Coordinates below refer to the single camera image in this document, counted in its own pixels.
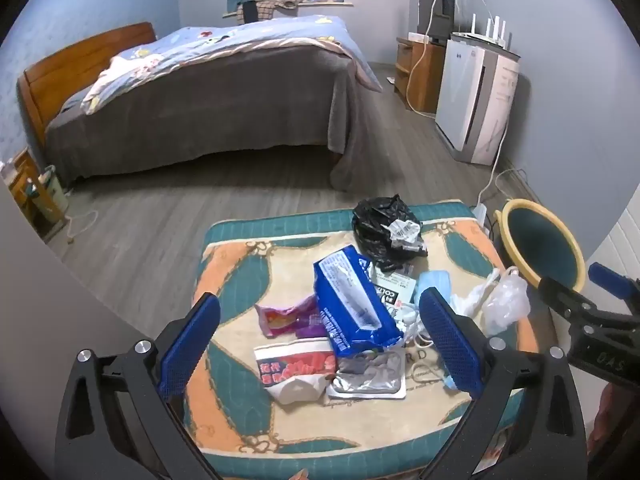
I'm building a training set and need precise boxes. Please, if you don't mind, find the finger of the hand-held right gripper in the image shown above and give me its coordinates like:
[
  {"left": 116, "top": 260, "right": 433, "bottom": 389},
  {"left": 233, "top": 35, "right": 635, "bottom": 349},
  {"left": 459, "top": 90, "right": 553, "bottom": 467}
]
[
  {"left": 537, "top": 276, "right": 598, "bottom": 322},
  {"left": 586, "top": 261, "right": 640, "bottom": 307}
]

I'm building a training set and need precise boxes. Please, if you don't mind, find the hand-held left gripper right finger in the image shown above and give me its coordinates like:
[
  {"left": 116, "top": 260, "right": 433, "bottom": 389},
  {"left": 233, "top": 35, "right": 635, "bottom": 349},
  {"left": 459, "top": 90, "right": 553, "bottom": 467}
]
[{"left": 417, "top": 287, "right": 588, "bottom": 480}]

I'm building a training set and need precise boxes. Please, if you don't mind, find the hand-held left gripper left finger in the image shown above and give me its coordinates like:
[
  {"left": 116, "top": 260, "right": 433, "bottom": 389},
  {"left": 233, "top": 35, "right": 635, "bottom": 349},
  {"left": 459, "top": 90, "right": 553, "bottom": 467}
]
[{"left": 54, "top": 291, "right": 223, "bottom": 480}]

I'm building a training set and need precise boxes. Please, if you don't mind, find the yellow-rimmed teal waste basket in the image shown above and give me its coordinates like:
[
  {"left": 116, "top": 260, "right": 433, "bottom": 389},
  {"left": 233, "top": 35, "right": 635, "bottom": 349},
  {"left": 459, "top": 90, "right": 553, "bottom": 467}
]
[{"left": 494, "top": 199, "right": 587, "bottom": 293}]

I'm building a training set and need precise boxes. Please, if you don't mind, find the blue wet wipes packet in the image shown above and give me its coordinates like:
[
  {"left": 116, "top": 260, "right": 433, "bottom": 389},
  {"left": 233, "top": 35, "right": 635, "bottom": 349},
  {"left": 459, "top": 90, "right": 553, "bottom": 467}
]
[{"left": 313, "top": 244, "right": 406, "bottom": 360}]

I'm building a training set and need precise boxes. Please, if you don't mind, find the person's right hand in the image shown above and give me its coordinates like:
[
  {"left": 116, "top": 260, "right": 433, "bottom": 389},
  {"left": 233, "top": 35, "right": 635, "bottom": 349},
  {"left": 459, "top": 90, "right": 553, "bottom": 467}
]
[{"left": 586, "top": 384, "right": 623, "bottom": 463}]

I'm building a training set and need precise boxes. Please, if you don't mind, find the clear plastic bag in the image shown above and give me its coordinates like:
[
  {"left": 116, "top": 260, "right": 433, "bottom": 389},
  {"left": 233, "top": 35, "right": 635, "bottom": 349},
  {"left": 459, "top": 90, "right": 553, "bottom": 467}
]
[{"left": 452, "top": 266, "right": 531, "bottom": 337}]

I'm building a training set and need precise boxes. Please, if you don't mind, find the patterned quilted mat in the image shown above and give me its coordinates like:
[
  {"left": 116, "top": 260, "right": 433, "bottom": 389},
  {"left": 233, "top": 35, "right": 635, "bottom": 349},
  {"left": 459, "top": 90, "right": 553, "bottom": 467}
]
[{"left": 191, "top": 199, "right": 556, "bottom": 472}]

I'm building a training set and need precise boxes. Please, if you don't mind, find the green medicine box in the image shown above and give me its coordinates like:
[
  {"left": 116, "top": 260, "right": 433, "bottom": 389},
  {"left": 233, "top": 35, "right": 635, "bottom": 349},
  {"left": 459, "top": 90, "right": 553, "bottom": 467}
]
[{"left": 374, "top": 265, "right": 418, "bottom": 311}]

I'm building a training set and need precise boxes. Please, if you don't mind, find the silver foil tray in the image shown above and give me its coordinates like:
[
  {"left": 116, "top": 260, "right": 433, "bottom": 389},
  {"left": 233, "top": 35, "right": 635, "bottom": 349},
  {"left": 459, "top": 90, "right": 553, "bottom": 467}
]
[{"left": 327, "top": 347, "right": 407, "bottom": 401}]

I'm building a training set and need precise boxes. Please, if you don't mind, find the purple snack wrapper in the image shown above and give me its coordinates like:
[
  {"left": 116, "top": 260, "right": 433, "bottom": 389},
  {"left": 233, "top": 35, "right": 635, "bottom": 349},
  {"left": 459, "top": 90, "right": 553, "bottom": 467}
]
[{"left": 254, "top": 294, "right": 322, "bottom": 341}]

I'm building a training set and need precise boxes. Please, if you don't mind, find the red and white snack packet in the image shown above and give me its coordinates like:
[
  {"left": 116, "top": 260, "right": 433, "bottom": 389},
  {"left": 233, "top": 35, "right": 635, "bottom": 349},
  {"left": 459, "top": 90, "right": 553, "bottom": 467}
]
[{"left": 253, "top": 338, "right": 337, "bottom": 406}]

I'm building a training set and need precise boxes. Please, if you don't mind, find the black plastic bag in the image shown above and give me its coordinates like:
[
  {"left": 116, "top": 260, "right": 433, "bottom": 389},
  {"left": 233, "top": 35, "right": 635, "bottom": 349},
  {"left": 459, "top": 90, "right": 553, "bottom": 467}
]
[{"left": 351, "top": 194, "right": 429, "bottom": 273}]

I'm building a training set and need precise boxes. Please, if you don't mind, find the small bin with bottles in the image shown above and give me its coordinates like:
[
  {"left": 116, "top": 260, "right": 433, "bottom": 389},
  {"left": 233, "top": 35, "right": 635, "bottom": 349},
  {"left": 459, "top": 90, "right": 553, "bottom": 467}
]
[{"left": 25, "top": 165, "right": 71, "bottom": 223}]

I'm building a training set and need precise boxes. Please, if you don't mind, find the white air purifier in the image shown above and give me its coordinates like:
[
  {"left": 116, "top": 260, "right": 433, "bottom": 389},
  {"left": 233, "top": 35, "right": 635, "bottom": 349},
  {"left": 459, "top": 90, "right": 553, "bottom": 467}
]
[{"left": 434, "top": 32, "right": 521, "bottom": 167}]

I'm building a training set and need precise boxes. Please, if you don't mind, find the wooden nightstand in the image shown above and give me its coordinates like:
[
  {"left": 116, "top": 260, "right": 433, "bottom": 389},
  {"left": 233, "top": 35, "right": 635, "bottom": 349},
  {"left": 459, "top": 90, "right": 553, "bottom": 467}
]
[{"left": 0, "top": 147, "right": 66, "bottom": 241}]

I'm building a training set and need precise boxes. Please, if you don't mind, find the wooden cabinet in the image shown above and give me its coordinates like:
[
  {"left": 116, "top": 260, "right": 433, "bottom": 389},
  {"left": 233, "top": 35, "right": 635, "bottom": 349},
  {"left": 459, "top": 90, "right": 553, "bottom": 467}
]
[{"left": 395, "top": 35, "right": 446, "bottom": 115}]

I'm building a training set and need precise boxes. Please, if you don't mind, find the white router with antennas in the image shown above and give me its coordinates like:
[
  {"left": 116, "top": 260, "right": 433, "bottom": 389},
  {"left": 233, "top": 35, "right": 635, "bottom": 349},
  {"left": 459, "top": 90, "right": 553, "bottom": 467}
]
[{"left": 450, "top": 10, "right": 521, "bottom": 58}]

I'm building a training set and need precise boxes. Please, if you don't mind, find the blue printed quilt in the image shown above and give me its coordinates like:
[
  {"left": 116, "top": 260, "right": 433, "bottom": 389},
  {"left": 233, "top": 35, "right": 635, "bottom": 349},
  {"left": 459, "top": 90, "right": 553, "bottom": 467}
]
[{"left": 80, "top": 14, "right": 385, "bottom": 116}]

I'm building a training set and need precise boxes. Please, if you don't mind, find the black monitor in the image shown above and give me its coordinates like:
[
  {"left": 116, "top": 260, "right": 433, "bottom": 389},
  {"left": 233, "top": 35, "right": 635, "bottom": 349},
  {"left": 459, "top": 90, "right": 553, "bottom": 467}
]
[{"left": 417, "top": 0, "right": 457, "bottom": 46}]

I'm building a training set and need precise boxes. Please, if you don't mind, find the pile of clothes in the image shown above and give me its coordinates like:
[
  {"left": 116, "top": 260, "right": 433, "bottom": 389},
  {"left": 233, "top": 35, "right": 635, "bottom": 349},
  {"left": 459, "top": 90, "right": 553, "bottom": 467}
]
[{"left": 237, "top": 0, "right": 313, "bottom": 23}]

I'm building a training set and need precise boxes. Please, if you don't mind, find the window sill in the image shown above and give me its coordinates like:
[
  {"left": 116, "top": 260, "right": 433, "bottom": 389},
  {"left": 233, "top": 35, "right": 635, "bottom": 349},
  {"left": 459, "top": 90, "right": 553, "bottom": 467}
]
[{"left": 221, "top": 1, "right": 353, "bottom": 18}]

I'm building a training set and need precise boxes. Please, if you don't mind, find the white earphone cable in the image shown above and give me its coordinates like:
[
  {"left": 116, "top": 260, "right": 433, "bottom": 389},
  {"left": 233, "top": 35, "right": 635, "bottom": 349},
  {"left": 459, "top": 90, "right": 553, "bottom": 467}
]
[{"left": 387, "top": 305, "right": 437, "bottom": 350}]

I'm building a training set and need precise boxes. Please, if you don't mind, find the white power strip cable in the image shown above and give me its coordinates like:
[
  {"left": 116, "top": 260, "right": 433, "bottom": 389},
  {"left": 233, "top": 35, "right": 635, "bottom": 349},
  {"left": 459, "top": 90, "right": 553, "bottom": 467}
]
[{"left": 477, "top": 167, "right": 529, "bottom": 206}]

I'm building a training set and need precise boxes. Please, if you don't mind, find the white cable on floor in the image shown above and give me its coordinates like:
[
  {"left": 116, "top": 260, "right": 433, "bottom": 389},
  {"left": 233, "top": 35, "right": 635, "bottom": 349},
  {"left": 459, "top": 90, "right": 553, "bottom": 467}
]
[{"left": 65, "top": 207, "right": 100, "bottom": 246}]

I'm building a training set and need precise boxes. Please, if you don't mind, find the cream power cable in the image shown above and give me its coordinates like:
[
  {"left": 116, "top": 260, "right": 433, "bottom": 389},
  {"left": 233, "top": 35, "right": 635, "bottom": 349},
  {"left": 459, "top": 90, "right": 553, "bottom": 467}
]
[{"left": 406, "top": 0, "right": 443, "bottom": 120}]

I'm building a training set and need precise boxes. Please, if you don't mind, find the wooden bed frame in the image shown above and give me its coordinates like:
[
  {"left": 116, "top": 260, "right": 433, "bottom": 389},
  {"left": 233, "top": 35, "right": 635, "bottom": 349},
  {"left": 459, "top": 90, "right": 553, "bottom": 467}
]
[{"left": 17, "top": 21, "right": 158, "bottom": 147}]

